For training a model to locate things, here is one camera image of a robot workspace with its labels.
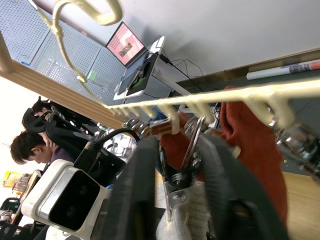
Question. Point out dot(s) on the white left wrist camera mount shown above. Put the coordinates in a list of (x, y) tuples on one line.
[(57, 175)]

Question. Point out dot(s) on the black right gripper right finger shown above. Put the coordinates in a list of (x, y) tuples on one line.
[(232, 195)]

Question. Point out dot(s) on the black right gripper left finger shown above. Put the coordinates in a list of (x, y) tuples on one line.
[(135, 190)]

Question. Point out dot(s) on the silver metal clip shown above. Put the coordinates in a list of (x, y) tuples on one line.
[(175, 193), (297, 142), (132, 123)]

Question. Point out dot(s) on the dark-haired person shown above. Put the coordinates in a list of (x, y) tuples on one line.
[(25, 147)]

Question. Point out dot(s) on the open laptop with pink screen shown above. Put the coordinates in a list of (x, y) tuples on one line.
[(125, 45)]

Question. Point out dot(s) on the rolled paper poster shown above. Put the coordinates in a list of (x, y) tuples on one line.
[(270, 72)]

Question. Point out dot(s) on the yellow package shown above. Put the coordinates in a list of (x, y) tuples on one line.
[(8, 178)]

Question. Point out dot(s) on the white knitted sock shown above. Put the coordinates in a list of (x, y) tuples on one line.
[(197, 215)]

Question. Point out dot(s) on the cream plastic clip hanger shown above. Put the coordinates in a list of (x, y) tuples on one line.
[(225, 96)]

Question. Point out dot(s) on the rust red sock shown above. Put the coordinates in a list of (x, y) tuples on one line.
[(255, 140)]

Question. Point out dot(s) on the wooden beam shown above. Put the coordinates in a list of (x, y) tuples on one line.
[(37, 80)]

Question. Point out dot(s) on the black office chair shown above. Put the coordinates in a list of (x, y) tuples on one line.
[(62, 135)]

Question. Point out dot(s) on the blue perforated pegboard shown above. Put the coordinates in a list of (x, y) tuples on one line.
[(25, 30)]

